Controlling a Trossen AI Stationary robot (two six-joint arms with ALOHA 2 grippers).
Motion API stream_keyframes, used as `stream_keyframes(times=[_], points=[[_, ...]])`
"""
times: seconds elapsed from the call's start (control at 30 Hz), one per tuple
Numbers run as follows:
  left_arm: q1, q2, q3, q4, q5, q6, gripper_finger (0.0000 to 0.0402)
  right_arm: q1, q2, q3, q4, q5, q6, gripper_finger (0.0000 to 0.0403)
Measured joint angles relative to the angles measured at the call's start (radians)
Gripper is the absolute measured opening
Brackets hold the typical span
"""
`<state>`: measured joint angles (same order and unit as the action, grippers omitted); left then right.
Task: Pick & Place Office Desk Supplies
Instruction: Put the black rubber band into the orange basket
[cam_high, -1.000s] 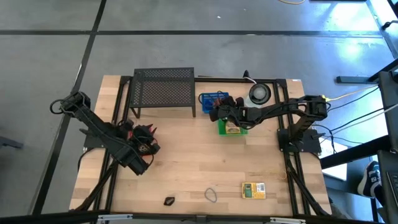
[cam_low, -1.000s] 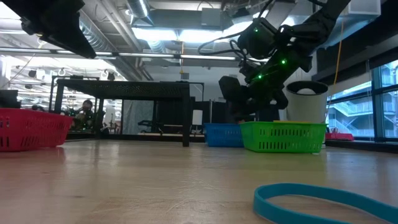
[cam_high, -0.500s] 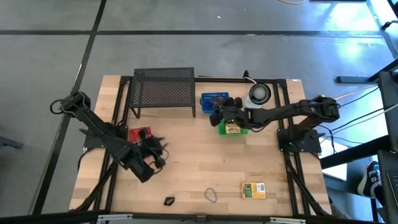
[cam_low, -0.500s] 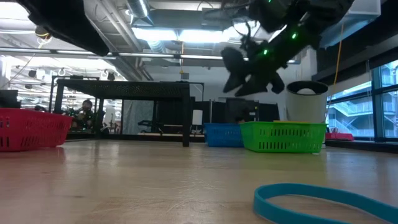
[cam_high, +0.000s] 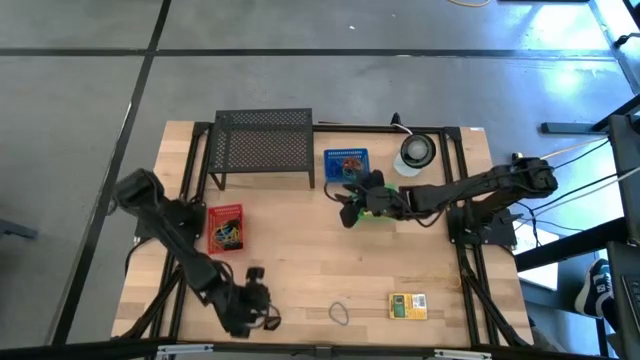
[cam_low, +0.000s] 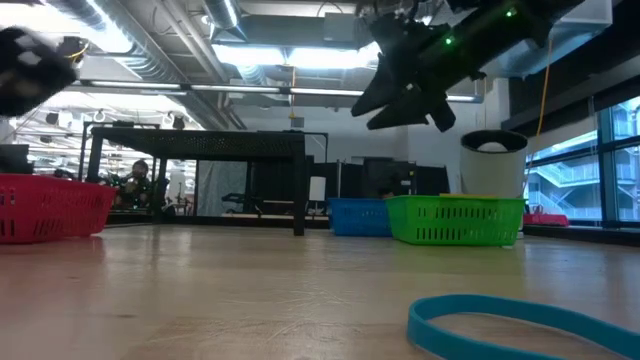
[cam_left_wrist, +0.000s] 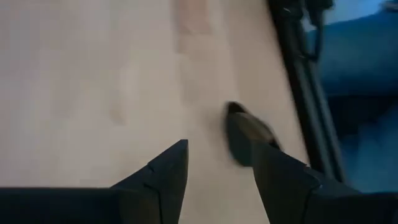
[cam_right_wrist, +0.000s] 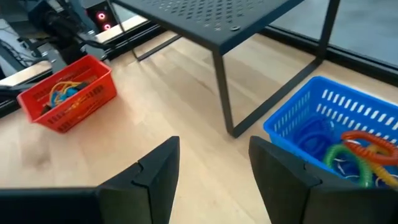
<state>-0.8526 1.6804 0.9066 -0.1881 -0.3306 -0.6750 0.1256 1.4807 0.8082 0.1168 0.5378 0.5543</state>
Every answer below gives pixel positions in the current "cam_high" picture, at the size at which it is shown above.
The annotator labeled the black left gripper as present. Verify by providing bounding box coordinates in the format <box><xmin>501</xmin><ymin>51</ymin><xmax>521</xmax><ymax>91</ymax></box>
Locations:
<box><xmin>213</xmin><ymin>266</ymin><xmax>276</xmax><ymax>339</ymax></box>

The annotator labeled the black wide rubber band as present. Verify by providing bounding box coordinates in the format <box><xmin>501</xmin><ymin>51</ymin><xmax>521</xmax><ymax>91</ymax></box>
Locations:
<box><xmin>263</xmin><ymin>305</ymin><xmax>283</xmax><ymax>332</ymax></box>

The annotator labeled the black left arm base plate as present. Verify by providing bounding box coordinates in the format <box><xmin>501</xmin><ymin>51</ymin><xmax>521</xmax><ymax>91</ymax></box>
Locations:
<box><xmin>128</xmin><ymin>199</ymin><xmax>207</xmax><ymax>240</ymax></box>

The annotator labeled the tan thin rubber band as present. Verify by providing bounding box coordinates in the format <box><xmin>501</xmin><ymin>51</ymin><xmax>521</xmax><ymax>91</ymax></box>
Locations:
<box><xmin>215</xmin><ymin>224</ymin><xmax>244</xmax><ymax>247</ymax></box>
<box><xmin>414</xmin><ymin>272</ymin><xmax>464</xmax><ymax>294</ymax></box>

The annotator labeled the white cylinder with black rim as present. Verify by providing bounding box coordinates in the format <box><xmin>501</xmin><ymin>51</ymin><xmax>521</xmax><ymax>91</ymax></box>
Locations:
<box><xmin>393</xmin><ymin>132</ymin><xmax>438</xmax><ymax>178</ymax></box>

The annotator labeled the person's shoe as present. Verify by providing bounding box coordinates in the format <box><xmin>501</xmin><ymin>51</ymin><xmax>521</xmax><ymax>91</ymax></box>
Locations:
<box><xmin>573</xmin><ymin>258</ymin><xmax>612</xmax><ymax>317</ymax></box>

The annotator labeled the black desk frame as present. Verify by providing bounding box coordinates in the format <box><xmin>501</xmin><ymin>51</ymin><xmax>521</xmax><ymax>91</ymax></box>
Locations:
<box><xmin>514</xmin><ymin>94</ymin><xmax>640</xmax><ymax>360</ymax></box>

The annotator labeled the green plastic basket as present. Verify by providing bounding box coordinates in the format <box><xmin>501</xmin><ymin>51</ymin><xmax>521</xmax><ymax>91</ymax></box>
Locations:
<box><xmin>349</xmin><ymin>184</ymin><xmax>401</xmax><ymax>224</ymax></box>

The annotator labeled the black chair caster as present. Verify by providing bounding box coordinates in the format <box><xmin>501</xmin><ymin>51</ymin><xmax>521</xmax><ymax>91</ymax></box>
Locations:
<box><xmin>613</xmin><ymin>30</ymin><xmax>640</xmax><ymax>50</ymax></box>

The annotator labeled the black rig crossbar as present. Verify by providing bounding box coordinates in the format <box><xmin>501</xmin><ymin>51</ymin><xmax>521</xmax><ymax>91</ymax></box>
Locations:
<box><xmin>0</xmin><ymin>338</ymin><xmax>640</xmax><ymax>360</ymax></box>

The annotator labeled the yellow extension cable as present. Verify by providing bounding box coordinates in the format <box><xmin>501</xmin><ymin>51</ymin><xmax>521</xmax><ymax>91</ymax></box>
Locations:
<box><xmin>539</xmin><ymin>135</ymin><xmax>610</xmax><ymax>160</ymax></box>

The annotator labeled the blue plastic basket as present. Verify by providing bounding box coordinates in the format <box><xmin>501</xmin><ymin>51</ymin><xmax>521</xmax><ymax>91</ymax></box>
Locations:
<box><xmin>323</xmin><ymin>147</ymin><xmax>372</xmax><ymax>184</ymax></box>

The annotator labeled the grey chair base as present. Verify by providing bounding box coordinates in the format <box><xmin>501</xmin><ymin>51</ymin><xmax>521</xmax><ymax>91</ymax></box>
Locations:
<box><xmin>0</xmin><ymin>218</ymin><xmax>39</xmax><ymax>240</ymax></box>

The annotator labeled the yellow box with green panel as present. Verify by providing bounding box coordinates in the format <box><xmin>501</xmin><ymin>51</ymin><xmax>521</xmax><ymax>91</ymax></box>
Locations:
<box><xmin>388</xmin><ymin>292</ymin><xmax>429</xmax><ymax>321</ymax></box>

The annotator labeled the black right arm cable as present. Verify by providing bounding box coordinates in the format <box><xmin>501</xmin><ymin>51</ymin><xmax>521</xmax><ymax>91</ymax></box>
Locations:
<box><xmin>323</xmin><ymin>179</ymin><xmax>352</xmax><ymax>202</ymax></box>

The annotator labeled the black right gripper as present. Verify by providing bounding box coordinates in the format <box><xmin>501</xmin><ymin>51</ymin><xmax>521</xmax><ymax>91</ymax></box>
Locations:
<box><xmin>331</xmin><ymin>169</ymin><xmax>415</xmax><ymax>230</ymax></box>

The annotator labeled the red plastic basket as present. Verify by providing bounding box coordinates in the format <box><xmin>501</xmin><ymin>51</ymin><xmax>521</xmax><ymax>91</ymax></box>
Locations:
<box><xmin>206</xmin><ymin>203</ymin><xmax>246</xmax><ymax>256</ymax></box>

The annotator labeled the black perforated metal stand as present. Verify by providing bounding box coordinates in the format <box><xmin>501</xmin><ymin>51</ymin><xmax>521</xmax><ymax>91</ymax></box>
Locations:
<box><xmin>207</xmin><ymin>107</ymin><xmax>316</xmax><ymax>191</ymax></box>

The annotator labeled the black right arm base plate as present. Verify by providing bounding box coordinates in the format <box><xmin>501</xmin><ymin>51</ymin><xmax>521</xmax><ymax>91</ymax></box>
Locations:
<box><xmin>445</xmin><ymin>207</ymin><xmax>517</xmax><ymax>247</ymax></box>

